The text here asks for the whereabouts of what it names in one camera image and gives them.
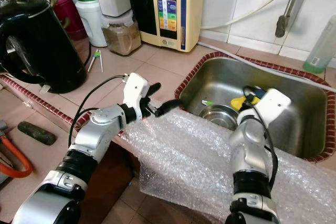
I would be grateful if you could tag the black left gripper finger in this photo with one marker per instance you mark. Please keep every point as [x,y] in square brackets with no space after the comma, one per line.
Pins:
[169,107]
[154,89]

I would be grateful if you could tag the yellow plastic cup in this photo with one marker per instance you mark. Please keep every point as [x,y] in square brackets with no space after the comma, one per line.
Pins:
[239,102]

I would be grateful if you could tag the small steel bowl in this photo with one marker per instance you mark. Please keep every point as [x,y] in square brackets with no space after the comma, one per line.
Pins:
[218,115]

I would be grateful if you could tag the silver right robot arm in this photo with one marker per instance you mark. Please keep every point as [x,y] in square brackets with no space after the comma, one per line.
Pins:
[249,145]

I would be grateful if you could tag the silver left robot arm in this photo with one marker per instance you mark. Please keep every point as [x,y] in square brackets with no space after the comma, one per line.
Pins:
[94,135]

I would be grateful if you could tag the stainless steel sink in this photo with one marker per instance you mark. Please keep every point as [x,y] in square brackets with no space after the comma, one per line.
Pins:
[247,77]

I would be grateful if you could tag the green white toothbrush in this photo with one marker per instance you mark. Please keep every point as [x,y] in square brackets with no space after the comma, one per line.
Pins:
[207,103]

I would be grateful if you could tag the grey counter pipe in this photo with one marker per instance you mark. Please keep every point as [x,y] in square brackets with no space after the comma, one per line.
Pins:
[268,64]

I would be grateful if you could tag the clear jar brown powder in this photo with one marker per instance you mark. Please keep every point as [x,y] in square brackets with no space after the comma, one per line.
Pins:
[123,38]

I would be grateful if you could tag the clear bubble wrap sheet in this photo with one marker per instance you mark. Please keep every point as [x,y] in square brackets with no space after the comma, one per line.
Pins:
[184,166]

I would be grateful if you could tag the green white small tongs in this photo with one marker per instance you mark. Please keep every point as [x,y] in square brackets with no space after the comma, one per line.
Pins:
[94,55]

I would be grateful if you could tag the beige water ionizer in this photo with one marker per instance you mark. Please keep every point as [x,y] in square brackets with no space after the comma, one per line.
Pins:
[149,14]

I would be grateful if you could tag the metal faucet lever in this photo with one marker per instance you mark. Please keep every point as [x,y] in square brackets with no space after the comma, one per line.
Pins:
[282,24]

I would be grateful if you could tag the clear bottle green soap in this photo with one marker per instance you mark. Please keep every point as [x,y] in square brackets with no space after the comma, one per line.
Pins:
[323,48]

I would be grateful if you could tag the white bottle green band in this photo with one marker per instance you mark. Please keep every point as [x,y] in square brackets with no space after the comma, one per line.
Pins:
[92,22]

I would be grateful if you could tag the maroon plastic cup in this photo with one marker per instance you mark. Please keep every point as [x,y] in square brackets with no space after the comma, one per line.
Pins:
[71,17]

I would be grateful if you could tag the black electric kettle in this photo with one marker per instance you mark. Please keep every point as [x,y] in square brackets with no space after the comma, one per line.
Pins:
[39,45]

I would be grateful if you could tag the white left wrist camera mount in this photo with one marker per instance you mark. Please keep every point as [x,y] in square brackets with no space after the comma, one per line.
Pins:
[136,93]

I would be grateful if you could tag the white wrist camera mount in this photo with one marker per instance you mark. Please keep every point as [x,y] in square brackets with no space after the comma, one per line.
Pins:
[136,93]
[274,104]

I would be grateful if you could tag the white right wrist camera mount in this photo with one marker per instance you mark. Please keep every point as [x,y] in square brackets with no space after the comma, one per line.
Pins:
[274,104]

